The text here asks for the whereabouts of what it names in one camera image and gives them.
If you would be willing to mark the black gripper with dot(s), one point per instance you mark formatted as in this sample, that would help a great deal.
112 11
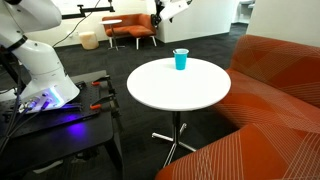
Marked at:
159 15

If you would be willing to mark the orange armchair white legs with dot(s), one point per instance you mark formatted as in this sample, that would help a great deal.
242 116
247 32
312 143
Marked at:
133 28

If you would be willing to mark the black pen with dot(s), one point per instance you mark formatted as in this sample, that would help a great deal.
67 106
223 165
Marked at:
175 51

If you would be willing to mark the black robot cart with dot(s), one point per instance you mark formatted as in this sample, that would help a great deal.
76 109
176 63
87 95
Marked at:
66 146

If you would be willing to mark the blue plastic cup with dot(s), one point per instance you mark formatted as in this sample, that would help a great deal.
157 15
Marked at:
180 61

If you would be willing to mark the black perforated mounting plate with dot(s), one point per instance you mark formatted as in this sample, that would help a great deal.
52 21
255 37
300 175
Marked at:
83 96

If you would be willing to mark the orange patterned corner sofa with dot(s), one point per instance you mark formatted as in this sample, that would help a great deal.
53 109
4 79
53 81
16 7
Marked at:
266 116

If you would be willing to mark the cream cylindrical stool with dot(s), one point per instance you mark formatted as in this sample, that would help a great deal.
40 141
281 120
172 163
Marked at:
88 40

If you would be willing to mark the black camera boom bar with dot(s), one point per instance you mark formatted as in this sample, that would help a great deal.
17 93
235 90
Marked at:
86 13

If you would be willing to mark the round white pedestal table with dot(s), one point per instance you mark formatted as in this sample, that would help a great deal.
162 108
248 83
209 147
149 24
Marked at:
178 86

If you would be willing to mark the small white side table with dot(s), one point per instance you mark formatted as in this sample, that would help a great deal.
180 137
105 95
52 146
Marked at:
111 22

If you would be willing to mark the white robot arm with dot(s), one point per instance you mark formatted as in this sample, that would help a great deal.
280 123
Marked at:
33 50

